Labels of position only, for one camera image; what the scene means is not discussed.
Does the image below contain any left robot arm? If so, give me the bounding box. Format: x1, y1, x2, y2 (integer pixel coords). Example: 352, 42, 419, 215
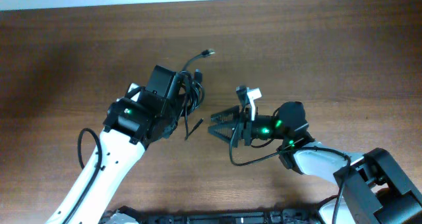
47, 65, 184, 223

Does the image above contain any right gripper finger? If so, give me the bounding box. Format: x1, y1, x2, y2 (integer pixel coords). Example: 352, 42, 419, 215
208, 122, 238, 144
210, 105, 240, 123

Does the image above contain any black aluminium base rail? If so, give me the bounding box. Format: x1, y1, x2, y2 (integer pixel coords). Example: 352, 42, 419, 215
99, 206, 322, 224

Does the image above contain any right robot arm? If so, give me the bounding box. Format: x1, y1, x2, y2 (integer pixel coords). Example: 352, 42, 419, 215
208, 101, 421, 223

